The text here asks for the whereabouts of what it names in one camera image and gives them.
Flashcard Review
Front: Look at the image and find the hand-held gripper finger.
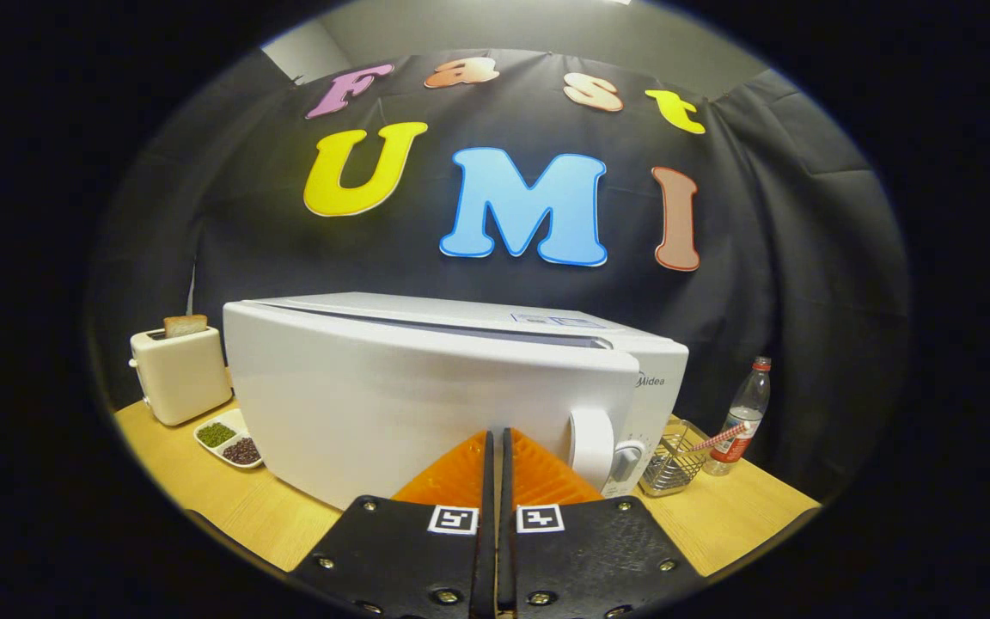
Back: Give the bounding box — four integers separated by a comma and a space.
289, 430, 496, 619
499, 427, 709, 619

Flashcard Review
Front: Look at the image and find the white microwave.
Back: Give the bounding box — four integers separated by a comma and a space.
222, 292, 690, 512

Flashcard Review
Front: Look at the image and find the red white striped straw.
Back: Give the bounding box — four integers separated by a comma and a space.
686, 420, 754, 454

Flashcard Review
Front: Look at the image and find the white divided bean dish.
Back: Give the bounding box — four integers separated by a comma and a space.
193, 408, 266, 470

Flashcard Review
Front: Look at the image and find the clear bottle red label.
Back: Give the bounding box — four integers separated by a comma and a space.
703, 356, 773, 477

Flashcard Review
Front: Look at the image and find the white toaster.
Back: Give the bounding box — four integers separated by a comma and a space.
128, 325, 234, 427

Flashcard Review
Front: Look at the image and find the wire mesh basket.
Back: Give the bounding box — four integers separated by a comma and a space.
638, 419, 712, 499

